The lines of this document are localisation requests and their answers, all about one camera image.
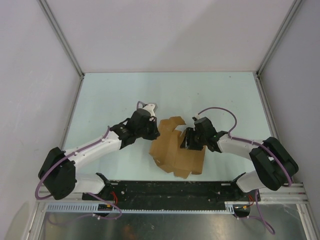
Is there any brown cardboard box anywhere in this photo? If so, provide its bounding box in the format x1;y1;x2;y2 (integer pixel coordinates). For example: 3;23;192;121
149;116;206;179

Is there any aluminium frame rail left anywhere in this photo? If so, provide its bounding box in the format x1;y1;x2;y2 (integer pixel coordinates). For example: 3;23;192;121
37;0;84;77

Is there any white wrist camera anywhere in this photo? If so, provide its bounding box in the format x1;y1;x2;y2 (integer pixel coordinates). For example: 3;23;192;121
142;103;158;117
192;114;201;122

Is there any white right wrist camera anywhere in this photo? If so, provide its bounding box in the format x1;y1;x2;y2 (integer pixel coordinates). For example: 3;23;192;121
192;114;201;122

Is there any aluminium frame rail right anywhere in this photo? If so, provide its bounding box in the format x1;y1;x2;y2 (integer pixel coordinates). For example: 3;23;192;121
256;0;305;77

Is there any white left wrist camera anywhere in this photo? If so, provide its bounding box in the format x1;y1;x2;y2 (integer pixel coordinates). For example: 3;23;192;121
142;103;158;117

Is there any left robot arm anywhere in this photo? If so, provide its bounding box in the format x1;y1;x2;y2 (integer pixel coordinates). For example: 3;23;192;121
35;103;160;200

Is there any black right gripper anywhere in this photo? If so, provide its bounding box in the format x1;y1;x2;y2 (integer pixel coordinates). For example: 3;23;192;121
180;127;207;151

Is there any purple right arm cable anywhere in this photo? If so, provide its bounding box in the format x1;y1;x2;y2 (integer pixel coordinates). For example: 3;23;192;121
197;106;293;235

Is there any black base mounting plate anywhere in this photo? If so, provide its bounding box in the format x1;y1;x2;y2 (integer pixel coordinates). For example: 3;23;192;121
96;180;255;202

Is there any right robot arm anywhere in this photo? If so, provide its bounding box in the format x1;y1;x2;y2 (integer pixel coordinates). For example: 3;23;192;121
180;117;299;201

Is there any grey slotted cable duct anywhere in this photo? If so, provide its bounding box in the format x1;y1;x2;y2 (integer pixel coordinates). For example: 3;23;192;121
46;201;252;215

